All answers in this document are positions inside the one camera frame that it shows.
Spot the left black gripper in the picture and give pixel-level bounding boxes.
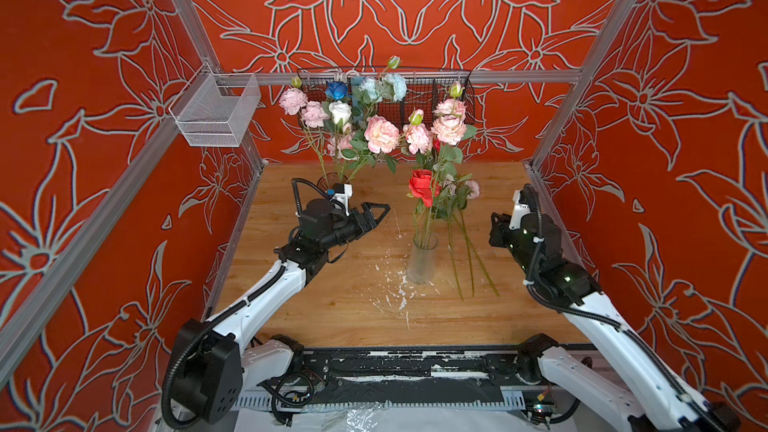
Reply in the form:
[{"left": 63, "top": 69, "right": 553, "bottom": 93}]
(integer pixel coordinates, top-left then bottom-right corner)
[{"left": 319, "top": 204, "right": 388, "bottom": 253}]

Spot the dark smoked glass vase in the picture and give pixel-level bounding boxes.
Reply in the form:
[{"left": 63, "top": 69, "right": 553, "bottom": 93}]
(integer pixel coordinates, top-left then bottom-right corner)
[{"left": 316, "top": 172, "right": 348, "bottom": 191}]

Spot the pink rose stem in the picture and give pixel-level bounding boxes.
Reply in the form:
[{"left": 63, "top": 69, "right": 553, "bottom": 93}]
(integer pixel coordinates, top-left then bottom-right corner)
[{"left": 326, "top": 133, "right": 357, "bottom": 183}]

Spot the clear glass vase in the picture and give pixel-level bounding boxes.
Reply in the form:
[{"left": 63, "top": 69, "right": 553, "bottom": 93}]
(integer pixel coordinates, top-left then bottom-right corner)
[{"left": 406, "top": 232, "right": 438, "bottom": 284}]

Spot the pink rose bunch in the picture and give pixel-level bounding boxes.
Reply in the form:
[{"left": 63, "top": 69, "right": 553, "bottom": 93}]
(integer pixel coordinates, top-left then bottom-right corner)
[{"left": 341, "top": 109, "right": 434, "bottom": 183}]

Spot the small pink flower bunch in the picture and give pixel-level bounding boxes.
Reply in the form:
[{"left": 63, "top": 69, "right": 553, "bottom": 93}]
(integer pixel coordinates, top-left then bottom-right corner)
[{"left": 438, "top": 174, "right": 500, "bottom": 300}]

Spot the pink peony spray stem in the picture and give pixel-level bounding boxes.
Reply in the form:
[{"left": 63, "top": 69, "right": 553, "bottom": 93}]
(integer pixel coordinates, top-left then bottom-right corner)
[{"left": 415, "top": 84, "right": 477, "bottom": 232}]

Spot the white green flower stem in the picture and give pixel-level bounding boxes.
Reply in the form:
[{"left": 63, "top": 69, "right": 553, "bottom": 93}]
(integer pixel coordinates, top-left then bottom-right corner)
[{"left": 351, "top": 55, "right": 407, "bottom": 129}]

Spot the blue rose stem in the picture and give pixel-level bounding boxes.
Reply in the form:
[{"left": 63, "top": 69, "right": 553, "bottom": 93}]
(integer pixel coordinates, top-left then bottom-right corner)
[{"left": 325, "top": 81, "right": 349, "bottom": 101}]

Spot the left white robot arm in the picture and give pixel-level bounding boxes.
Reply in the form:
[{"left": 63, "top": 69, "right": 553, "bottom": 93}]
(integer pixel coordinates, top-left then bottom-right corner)
[{"left": 160, "top": 178, "right": 391, "bottom": 431}]

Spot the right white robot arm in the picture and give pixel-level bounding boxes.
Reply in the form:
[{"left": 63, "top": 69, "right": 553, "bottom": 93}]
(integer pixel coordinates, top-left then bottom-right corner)
[{"left": 489, "top": 184, "right": 741, "bottom": 431}]

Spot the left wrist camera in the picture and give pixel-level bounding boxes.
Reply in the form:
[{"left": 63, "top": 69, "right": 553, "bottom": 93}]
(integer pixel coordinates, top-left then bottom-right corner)
[{"left": 327, "top": 183, "right": 353, "bottom": 215}]

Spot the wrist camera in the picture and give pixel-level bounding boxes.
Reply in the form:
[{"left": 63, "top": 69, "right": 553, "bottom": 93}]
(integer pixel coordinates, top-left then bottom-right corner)
[
  {"left": 509, "top": 184, "right": 541, "bottom": 230},
  {"left": 327, "top": 183, "right": 353, "bottom": 215}
]

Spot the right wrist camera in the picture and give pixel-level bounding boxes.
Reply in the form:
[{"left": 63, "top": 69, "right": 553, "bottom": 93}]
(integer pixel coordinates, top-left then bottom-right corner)
[{"left": 509, "top": 184, "right": 541, "bottom": 230}]

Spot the black wire wall basket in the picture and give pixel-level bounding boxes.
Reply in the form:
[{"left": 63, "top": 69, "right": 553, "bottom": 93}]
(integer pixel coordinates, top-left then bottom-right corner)
[{"left": 296, "top": 66, "right": 478, "bottom": 126}]

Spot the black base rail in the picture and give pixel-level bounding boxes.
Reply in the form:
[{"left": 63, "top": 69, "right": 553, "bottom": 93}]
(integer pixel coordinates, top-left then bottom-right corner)
[{"left": 248, "top": 344, "right": 571, "bottom": 406}]

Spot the clear acrylic wall bin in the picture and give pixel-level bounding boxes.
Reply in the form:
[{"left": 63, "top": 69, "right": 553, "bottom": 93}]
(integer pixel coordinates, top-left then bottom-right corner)
[{"left": 169, "top": 71, "right": 262, "bottom": 148}]

